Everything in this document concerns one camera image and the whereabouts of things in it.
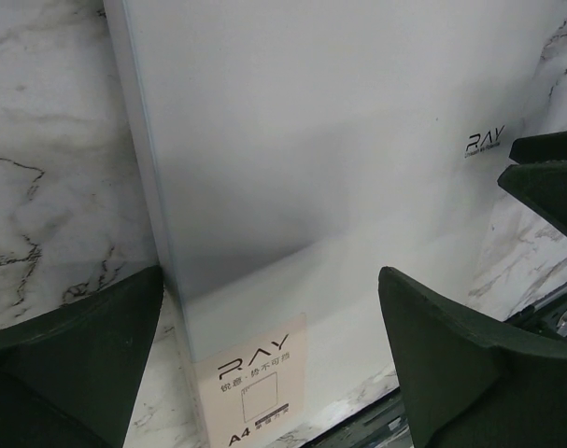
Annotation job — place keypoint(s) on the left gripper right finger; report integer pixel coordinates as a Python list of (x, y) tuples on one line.
[(469, 380)]

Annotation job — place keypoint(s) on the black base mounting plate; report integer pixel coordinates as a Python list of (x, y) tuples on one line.
[(385, 423)]

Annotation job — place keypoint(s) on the grey black file folder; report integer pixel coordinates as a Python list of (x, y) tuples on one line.
[(289, 150)]

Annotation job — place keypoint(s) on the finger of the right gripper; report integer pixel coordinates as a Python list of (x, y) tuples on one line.
[(540, 148), (540, 186)]

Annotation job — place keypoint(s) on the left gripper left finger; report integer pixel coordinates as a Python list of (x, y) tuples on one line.
[(70, 377)]

